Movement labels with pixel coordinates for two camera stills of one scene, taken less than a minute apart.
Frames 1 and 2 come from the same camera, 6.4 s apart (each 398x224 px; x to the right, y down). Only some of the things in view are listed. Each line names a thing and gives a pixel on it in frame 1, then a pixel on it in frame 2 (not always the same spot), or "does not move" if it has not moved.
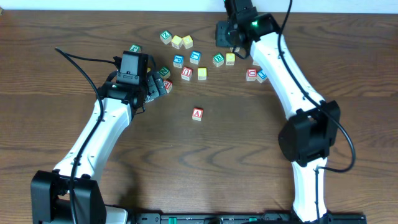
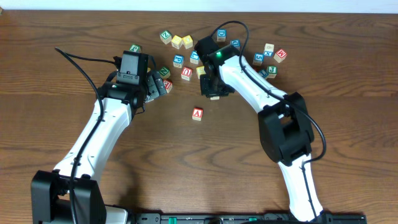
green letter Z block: (165, 37) does not move
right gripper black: (221, 40) → (206, 90)
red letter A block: (197, 114) does not move
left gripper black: (155, 90) does not move
